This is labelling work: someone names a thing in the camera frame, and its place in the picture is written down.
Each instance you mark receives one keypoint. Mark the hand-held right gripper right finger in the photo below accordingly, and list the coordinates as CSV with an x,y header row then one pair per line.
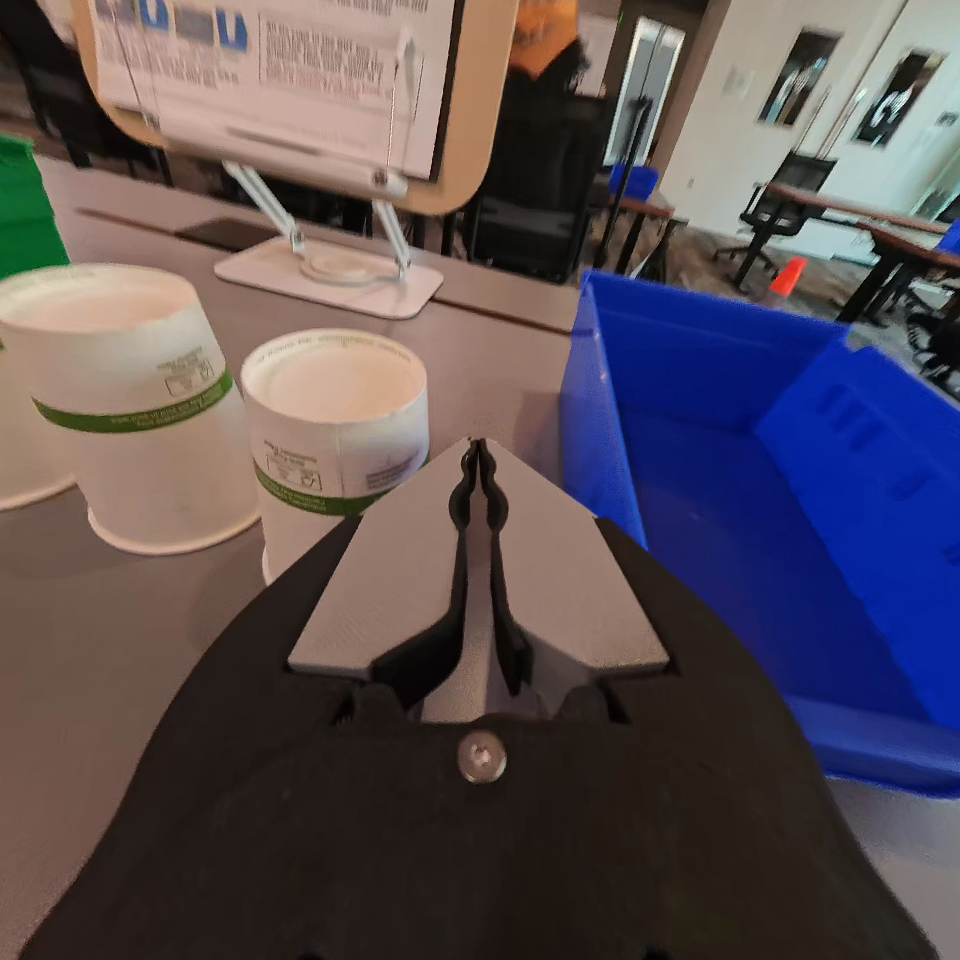
x,y
577,592

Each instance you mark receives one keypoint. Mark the white paper cup green band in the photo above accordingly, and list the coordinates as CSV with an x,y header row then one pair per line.
x,y
337,427
157,480
21,450

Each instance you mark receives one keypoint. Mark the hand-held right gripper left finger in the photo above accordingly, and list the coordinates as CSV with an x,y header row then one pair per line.
x,y
375,592

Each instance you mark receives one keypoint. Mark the small blue bin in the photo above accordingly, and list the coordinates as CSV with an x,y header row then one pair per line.
x,y
636,182

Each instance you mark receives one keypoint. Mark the orange traffic cone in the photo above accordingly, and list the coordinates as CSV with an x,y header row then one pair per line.
x,y
790,285

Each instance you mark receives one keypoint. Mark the white stand base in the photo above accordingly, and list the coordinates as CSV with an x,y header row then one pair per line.
x,y
337,281

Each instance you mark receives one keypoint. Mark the black wheeled office chair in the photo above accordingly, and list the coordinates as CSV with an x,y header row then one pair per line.
x,y
934,330

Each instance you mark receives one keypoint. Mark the large blue plastic bin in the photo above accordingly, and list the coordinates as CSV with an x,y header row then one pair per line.
x,y
712,525

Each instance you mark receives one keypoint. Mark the black mesh office chair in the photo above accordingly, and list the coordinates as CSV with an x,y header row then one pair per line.
x,y
787,199

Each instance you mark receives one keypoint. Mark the glass door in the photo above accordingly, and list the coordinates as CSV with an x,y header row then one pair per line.
x,y
645,90

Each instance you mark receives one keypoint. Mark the green plastic bin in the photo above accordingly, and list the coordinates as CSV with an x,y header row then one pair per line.
x,y
26,217

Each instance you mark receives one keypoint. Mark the dark framed wall picture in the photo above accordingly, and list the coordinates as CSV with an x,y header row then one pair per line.
x,y
898,97
799,79

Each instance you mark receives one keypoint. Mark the poster display board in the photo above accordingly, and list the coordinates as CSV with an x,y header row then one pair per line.
x,y
300,82

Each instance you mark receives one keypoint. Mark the wooden side table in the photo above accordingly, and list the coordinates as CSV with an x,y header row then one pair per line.
x,y
646,206

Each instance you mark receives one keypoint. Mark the long wooden desk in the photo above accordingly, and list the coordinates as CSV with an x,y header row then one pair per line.
x,y
892,225

